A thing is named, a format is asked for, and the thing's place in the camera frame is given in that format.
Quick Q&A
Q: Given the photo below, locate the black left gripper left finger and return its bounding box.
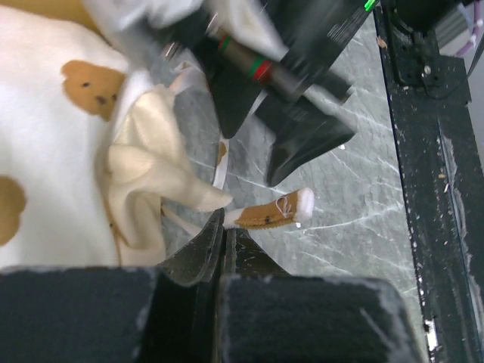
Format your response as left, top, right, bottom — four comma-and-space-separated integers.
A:
1, 210, 225, 362

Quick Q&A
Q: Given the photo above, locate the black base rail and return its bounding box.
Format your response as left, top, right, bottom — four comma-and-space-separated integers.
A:
374, 1, 483, 362

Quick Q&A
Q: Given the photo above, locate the bear print bed mattress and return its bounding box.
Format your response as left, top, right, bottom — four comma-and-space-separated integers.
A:
0, 0, 315, 268

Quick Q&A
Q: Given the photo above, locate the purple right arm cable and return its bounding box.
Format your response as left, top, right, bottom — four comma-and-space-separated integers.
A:
453, 0, 484, 57

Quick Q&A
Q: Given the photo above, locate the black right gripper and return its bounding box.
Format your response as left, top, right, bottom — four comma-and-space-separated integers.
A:
166, 0, 383, 187

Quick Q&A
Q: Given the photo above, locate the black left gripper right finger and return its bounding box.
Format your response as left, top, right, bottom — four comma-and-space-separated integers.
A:
219, 230, 421, 362

